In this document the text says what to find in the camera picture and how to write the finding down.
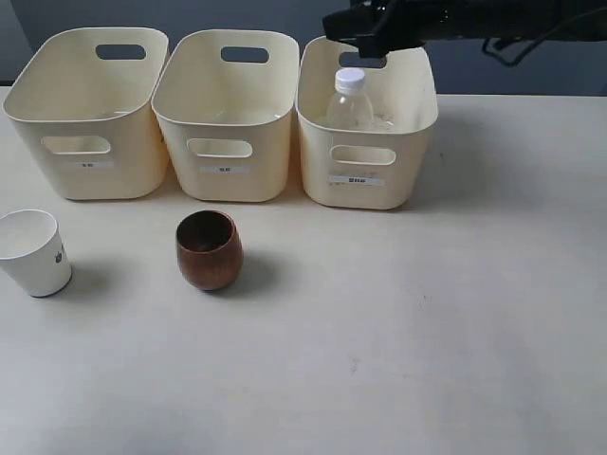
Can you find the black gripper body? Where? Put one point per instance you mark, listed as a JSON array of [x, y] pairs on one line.
[[377, 28]]

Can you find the clear plastic bottle white cap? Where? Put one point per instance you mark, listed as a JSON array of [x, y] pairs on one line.
[[350, 108]]

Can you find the brown wooden cup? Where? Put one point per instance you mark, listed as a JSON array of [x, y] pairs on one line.
[[209, 250]]

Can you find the white paper cup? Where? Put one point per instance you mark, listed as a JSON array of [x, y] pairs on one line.
[[32, 252]]

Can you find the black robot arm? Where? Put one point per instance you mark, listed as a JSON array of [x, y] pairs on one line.
[[513, 21]]

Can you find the cream right storage bin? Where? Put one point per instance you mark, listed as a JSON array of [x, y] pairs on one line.
[[365, 169]]

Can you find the cream storage bin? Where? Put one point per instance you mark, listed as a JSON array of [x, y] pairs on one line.
[[365, 169], [224, 104], [82, 106]]

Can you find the cream middle storage bin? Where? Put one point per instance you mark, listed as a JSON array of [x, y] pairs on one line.
[[224, 104]]

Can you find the cream left storage bin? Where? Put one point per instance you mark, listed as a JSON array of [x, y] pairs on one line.
[[82, 106]]

